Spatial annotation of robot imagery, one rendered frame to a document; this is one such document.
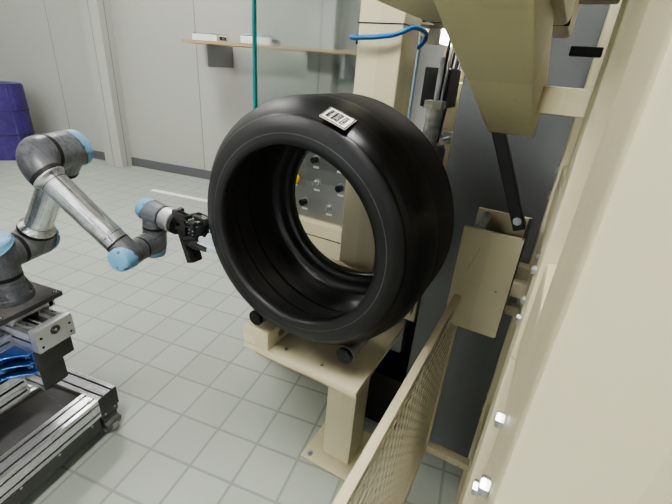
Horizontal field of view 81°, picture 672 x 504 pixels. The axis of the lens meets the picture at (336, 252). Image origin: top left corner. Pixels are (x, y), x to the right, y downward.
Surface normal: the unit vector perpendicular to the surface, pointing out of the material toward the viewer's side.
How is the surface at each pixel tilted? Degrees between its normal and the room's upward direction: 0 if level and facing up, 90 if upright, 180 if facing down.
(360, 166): 82
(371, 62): 90
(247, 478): 0
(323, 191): 90
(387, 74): 90
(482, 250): 90
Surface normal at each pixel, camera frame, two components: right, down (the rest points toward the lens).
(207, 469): 0.07, -0.90
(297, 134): -0.46, 0.17
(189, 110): -0.34, 0.38
